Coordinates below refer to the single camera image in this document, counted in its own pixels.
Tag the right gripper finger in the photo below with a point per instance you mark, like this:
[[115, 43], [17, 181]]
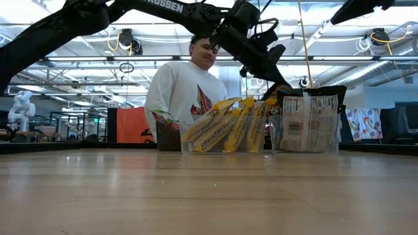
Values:
[[354, 11]]

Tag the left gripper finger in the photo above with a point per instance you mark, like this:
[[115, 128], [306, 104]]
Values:
[[271, 82], [280, 80]]

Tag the black Maruchan fire noodle packet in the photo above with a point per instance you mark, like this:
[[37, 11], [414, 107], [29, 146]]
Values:
[[310, 124], [270, 102]]

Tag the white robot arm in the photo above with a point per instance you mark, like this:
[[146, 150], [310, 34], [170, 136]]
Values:
[[23, 109]]

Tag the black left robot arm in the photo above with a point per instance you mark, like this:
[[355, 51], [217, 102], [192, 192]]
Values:
[[49, 36]]

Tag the clear plastic bin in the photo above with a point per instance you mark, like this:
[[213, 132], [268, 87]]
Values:
[[184, 147], [274, 137]]

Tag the person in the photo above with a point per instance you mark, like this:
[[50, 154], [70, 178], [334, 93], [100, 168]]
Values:
[[179, 91]]

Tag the white patterned cloth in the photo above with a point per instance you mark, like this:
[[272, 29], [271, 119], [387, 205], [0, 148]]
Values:
[[364, 122]]

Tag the dark tinted plastic bin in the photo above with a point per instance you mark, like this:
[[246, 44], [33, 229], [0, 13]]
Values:
[[168, 140]]

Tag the small dark red cart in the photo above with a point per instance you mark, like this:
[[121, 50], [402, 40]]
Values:
[[147, 134]]

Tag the red partition panel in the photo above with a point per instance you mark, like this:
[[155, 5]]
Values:
[[130, 124]]

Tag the silver ventilation duct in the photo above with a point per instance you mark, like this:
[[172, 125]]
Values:
[[359, 75]]

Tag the dark wall screen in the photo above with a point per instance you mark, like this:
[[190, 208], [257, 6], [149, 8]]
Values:
[[408, 114]]

